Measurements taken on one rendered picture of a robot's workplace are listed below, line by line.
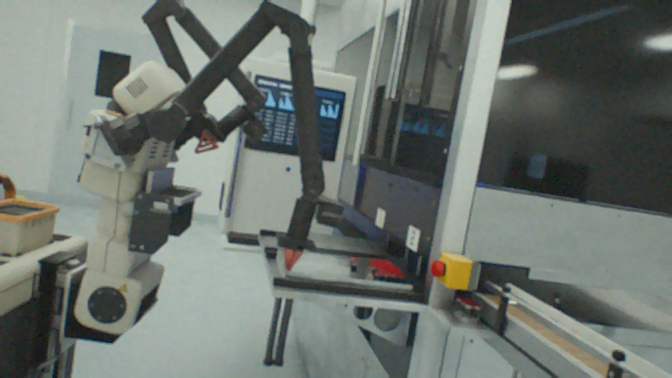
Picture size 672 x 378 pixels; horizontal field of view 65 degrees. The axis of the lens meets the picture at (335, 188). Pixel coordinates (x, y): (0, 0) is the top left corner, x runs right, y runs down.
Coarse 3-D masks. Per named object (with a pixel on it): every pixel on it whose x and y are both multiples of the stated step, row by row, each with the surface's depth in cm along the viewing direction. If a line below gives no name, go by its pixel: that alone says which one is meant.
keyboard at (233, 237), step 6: (228, 234) 213; (234, 234) 210; (240, 234) 212; (246, 234) 214; (252, 234) 215; (228, 240) 204; (234, 240) 204; (240, 240) 205; (246, 240) 206; (252, 240) 207; (258, 240) 207; (258, 246) 207
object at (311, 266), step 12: (312, 252) 160; (300, 264) 156; (312, 264) 159; (324, 264) 161; (336, 264) 162; (348, 264) 163; (360, 264) 163; (288, 276) 133; (300, 276) 134; (312, 276) 135; (324, 276) 135; (336, 276) 150; (348, 276) 152; (360, 276) 154; (384, 288) 138; (396, 288) 139; (408, 288) 140
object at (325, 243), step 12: (312, 240) 195; (324, 240) 196; (336, 240) 196; (348, 240) 197; (360, 240) 198; (324, 252) 170; (336, 252) 170; (348, 252) 171; (360, 252) 189; (372, 252) 193; (384, 252) 197; (396, 264) 175
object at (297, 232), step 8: (296, 224) 136; (304, 224) 136; (280, 232) 140; (288, 232) 137; (296, 232) 136; (304, 232) 136; (288, 240) 135; (296, 240) 136; (304, 240) 137; (312, 248) 137
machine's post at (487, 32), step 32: (480, 0) 131; (480, 32) 129; (480, 64) 130; (480, 96) 131; (480, 128) 132; (448, 160) 136; (448, 192) 133; (448, 224) 133; (448, 288) 135; (416, 352) 138
